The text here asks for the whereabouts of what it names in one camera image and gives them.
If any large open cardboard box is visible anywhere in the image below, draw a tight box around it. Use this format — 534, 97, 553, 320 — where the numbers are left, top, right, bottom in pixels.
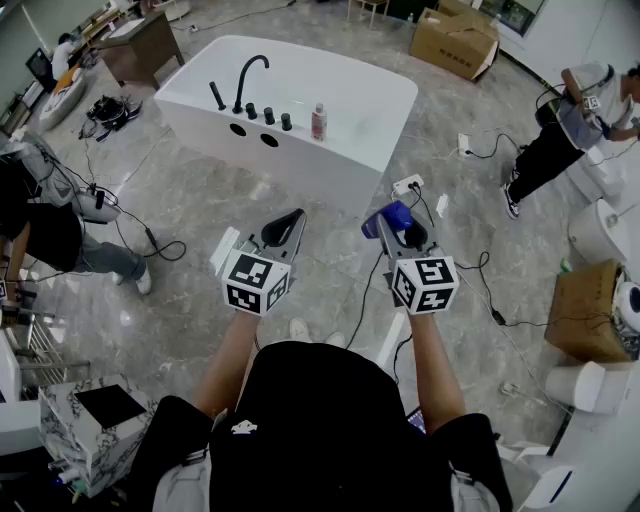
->
408, 4, 501, 82

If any small cardboard box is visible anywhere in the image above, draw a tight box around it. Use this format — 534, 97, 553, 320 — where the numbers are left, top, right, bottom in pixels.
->
543, 259, 634, 364

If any white countertop basin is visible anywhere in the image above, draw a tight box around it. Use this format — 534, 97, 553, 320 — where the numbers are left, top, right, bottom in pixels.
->
105, 17, 147, 40

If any black monitor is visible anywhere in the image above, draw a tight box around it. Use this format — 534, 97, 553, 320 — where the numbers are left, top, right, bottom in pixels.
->
24, 47, 55, 86

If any person's black shirt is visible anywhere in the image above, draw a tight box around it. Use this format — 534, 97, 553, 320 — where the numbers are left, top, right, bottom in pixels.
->
124, 342, 514, 512

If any person's grey shoulder strap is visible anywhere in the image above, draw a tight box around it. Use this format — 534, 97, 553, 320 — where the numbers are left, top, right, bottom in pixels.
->
449, 469, 501, 512
152, 447, 214, 512

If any marble pattern cabinet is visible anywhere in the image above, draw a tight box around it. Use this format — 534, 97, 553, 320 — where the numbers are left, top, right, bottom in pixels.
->
38, 377, 156, 499

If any white bathtub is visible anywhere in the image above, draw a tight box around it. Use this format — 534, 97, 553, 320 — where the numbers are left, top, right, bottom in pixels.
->
153, 34, 419, 221

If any white round device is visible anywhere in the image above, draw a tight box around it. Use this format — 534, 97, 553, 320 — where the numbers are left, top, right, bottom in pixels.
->
612, 280, 640, 334

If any person's left white shoe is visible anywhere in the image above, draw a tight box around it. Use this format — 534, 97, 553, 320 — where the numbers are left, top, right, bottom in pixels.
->
288, 318, 314, 345

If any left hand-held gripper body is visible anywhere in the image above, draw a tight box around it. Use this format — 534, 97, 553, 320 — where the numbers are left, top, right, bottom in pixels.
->
209, 227, 297, 317

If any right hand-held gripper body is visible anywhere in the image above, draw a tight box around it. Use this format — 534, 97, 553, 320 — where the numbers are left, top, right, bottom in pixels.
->
383, 244, 460, 316

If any pink clear bottle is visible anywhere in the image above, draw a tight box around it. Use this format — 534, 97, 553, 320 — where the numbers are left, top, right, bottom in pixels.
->
310, 102, 329, 143

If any pile of black cables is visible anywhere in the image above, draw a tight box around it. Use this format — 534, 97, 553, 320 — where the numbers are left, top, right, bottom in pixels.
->
79, 94, 144, 144

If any blue-lidded translucent bottle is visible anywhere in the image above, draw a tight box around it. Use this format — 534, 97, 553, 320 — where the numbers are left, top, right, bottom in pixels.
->
360, 201, 415, 240

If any metal rack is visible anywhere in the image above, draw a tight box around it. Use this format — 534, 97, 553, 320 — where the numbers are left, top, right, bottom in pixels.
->
0, 299, 91, 386

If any black curved faucet spout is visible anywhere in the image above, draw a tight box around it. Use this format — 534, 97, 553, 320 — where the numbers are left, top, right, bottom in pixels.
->
232, 54, 270, 115

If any black cable with adapter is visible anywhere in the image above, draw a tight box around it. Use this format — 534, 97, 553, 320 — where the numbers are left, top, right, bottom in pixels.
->
117, 207, 188, 262
409, 182, 616, 331

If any white toilet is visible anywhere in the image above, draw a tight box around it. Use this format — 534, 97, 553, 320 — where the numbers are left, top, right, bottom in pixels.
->
567, 197, 629, 266
499, 439, 576, 512
564, 139, 626, 201

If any brown wooden cabinet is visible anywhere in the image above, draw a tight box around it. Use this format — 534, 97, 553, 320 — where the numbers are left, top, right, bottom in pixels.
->
97, 10, 186, 91

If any black square plate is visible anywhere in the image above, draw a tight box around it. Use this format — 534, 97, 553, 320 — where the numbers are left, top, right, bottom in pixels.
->
74, 383, 148, 430

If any white cylindrical fixture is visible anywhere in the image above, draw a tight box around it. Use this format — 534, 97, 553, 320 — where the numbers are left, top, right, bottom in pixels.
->
544, 360, 621, 415

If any person's right forearm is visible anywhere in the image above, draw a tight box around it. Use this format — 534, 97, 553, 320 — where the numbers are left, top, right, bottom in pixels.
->
408, 310, 469, 435

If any person's left forearm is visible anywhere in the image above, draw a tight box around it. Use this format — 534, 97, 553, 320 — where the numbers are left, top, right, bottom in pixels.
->
192, 310, 262, 417

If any small oval white tub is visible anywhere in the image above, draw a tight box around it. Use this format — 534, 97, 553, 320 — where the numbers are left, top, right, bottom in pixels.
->
38, 67, 89, 126

